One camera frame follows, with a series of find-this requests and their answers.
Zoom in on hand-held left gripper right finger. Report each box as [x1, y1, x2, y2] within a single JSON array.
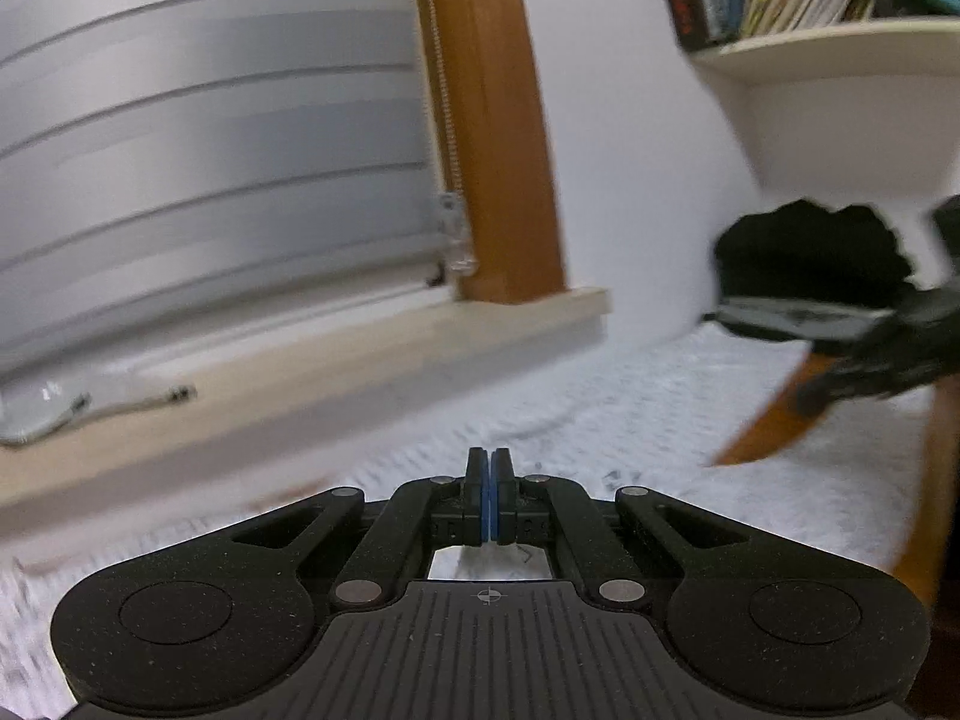
[[490, 448, 775, 610]]

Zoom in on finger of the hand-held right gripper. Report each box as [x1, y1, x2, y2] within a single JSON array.
[[795, 292, 960, 421]]

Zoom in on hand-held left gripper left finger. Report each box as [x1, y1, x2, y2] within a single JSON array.
[[201, 448, 491, 610]]

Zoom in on white patterned pajama pants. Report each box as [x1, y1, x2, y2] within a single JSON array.
[[0, 322, 960, 720]]

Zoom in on grey printed shirt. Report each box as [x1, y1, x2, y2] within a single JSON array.
[[716, 296, 895, 341]]

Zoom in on black knit sweater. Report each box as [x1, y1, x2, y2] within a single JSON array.
[[709, 199, 920, 310]]

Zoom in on beige window sill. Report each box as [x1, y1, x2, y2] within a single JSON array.
[[0, 286, 612, 535]]

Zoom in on grey window blind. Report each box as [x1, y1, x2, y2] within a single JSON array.
[[0, 0, 451, 385]]

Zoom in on blind cord with clear pull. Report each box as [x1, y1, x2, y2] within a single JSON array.
[[418, 0, 481, 280]]

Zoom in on white wall shelf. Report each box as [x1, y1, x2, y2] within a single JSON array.
[[690, 15, 960, 205]]

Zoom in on long black cable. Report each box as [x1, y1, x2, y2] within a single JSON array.
[[75, 384, 198, 422]]

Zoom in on wooden window frame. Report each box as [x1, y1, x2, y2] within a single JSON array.
[[409, 0, 568, 307]]

